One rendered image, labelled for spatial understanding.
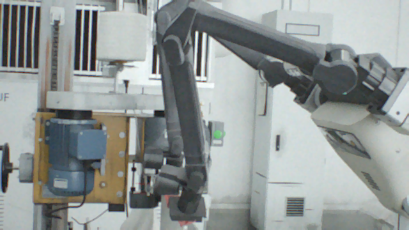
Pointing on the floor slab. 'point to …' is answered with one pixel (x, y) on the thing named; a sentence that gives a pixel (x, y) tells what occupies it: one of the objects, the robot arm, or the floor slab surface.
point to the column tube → (66, 56)
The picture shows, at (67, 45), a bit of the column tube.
